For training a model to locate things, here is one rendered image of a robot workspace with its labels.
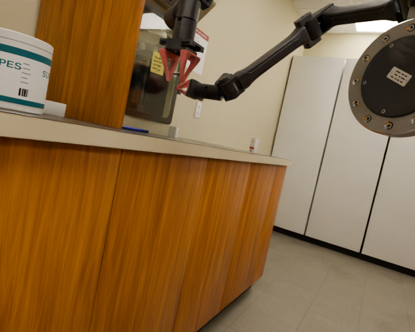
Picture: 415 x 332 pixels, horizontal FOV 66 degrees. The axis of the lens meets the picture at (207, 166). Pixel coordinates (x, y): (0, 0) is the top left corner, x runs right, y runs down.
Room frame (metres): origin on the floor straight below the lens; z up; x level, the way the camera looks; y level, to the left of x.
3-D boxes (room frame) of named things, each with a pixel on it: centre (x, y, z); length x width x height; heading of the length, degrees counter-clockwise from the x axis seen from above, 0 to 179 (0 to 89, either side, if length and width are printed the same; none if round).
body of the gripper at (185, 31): (0.84, 0.13, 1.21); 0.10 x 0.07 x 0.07; 61
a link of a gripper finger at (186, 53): (0.84, 0.12, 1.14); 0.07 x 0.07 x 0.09; 61
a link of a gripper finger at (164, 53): (0.84, 0.14, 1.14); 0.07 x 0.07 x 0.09; 61
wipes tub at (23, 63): (0.67, 0.43, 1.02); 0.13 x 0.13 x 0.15
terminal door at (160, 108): (1.25, 0.27, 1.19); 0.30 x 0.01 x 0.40; 151
